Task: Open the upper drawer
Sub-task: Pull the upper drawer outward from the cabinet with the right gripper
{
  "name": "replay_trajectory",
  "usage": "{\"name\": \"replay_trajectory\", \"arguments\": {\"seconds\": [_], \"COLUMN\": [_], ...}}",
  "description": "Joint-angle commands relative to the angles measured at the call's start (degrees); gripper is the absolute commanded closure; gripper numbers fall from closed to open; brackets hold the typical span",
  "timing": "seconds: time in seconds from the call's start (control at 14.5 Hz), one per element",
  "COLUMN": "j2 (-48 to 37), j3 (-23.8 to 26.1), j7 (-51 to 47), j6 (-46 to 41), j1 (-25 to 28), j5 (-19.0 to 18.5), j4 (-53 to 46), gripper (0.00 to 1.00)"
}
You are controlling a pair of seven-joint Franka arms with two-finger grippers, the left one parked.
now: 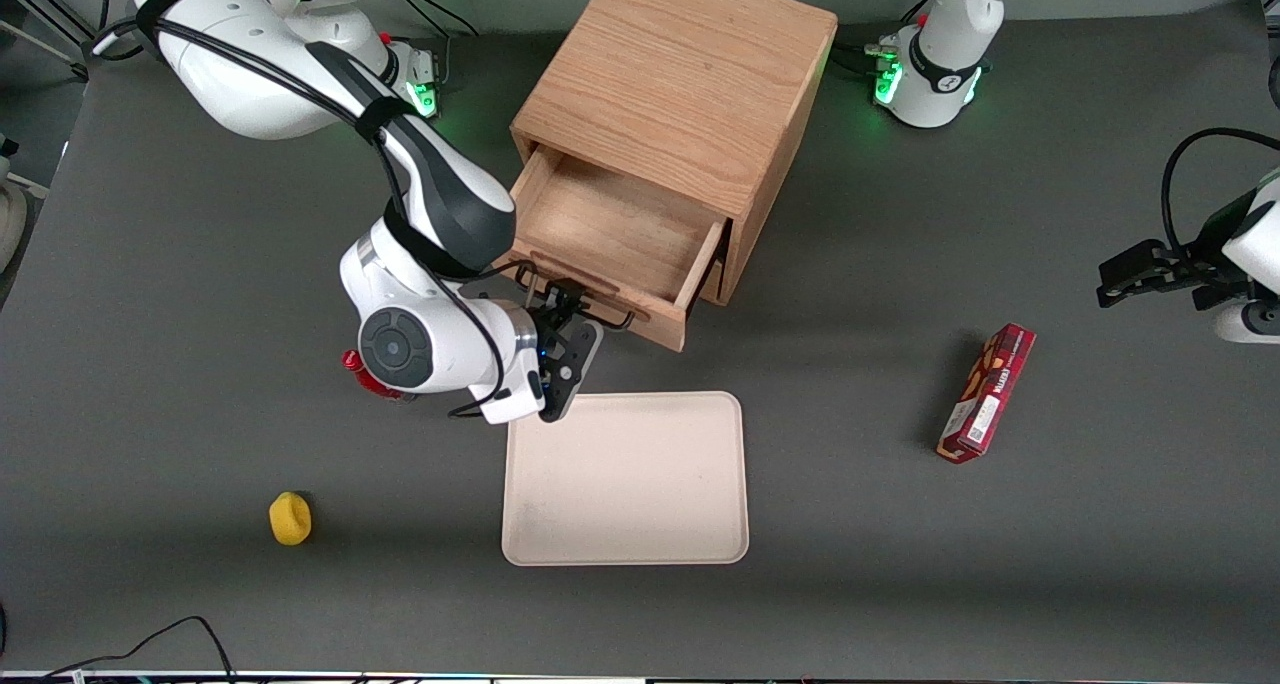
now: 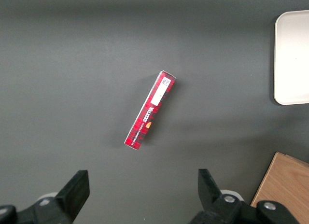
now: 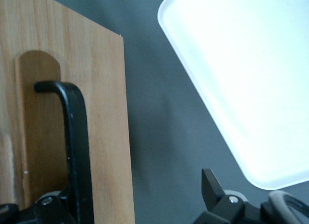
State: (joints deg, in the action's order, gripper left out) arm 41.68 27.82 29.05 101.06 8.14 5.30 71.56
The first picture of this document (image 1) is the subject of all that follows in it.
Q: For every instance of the beige rectangular tray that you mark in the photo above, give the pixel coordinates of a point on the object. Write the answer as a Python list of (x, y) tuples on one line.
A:
[(625, 479)]

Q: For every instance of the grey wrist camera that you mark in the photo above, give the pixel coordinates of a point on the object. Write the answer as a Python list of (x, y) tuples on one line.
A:
[(578, 379), (1250, 322)]

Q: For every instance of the beige round object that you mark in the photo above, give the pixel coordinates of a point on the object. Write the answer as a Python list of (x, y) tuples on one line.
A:
[(10, 224)]

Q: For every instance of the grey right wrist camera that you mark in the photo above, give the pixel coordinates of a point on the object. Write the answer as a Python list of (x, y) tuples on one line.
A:
[(578, 379)]

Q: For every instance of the metal frame bar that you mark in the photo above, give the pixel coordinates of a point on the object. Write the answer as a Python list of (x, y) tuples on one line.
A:
[(40, 19)]

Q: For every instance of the red snack box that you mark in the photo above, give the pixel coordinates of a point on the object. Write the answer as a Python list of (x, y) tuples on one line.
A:
[(985, 394)]

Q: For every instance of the yellow lemon toy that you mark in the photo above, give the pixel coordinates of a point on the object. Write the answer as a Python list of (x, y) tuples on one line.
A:
[(290, 519)]

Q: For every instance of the wooden drawer cabinet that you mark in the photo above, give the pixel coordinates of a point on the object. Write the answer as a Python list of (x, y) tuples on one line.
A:
[(690, 64)]

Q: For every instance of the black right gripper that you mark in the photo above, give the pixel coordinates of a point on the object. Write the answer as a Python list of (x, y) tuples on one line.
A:
[(548, 318)]

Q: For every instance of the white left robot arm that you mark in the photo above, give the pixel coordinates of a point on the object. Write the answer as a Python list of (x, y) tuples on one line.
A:
[(945, 54)]

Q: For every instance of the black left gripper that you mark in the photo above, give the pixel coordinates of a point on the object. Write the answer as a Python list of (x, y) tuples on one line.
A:
[(1192, 260)]

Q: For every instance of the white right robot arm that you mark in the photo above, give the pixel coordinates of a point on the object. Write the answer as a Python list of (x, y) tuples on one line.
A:
[(430, 334)]

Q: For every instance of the small red bottle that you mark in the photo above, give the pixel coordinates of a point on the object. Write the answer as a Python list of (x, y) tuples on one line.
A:
[(372, 386)]

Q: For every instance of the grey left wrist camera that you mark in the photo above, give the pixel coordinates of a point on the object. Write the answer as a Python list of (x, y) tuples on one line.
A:
[(1250, 322)]

